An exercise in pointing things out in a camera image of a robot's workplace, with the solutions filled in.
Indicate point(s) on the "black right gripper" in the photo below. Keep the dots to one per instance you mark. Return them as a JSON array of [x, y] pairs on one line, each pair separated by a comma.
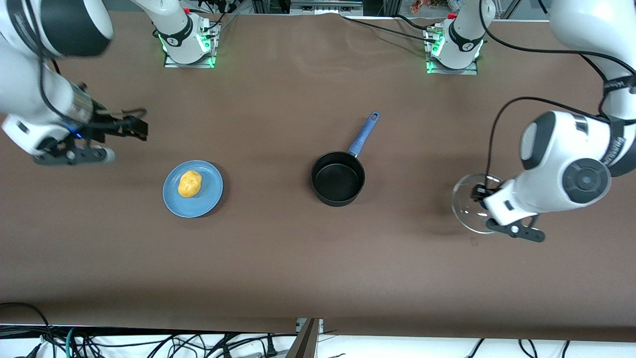
[[105, 122]]

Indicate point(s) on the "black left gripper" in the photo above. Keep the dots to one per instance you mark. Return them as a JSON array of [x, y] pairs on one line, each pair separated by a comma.
[[480, 193]]

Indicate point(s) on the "glass lid with blue knob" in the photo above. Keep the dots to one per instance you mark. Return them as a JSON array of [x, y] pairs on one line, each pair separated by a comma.
[[464, 214]]

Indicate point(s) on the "yellow potato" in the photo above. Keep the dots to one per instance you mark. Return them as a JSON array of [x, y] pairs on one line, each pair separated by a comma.
[[190, 184]]

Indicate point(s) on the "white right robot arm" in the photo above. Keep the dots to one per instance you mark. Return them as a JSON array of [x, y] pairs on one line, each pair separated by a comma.
[[25, 89]]

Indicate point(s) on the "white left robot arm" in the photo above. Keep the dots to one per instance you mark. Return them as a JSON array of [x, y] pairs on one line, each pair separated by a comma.
[[556, 164]]

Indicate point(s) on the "blue round plate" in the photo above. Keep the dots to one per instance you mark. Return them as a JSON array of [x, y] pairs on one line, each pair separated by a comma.
[[208, 199]]

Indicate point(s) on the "brown table cover sheet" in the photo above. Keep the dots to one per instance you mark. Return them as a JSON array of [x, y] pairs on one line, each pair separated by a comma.
[[298, 258]]

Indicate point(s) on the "orange toy figure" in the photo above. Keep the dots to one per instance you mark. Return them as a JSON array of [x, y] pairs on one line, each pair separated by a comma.
[[420, 6]]

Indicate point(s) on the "black power plug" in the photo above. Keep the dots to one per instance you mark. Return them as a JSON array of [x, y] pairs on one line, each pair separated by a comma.
[[270, 345]]

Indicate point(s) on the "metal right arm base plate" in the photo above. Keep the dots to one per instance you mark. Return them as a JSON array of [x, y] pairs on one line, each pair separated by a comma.
[[171, 63]]

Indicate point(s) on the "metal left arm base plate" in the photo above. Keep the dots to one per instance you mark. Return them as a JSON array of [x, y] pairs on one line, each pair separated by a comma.
[[469, 71]]

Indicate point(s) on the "aluminium frame strut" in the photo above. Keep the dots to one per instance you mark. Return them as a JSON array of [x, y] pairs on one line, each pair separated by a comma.
[[509, 7]]

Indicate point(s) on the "grey metal frame panel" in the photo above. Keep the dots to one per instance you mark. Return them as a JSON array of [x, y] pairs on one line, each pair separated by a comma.
[[323, 7]]

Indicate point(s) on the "metal table post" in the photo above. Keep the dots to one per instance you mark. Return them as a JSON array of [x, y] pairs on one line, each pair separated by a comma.
[[308, 343]]

